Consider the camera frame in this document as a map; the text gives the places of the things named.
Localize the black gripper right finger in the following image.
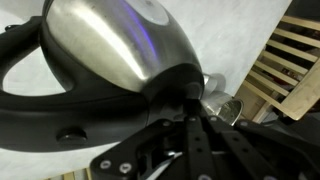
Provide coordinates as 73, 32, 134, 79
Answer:
203, 116, 320, 180

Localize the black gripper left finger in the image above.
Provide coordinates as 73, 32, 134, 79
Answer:
90, 100, 216, 180

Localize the stainless steel electric kettle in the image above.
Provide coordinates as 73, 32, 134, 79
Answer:
0, 0, 244, 153

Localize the light wooden chair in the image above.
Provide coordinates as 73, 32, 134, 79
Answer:
239, 15, 320, 123

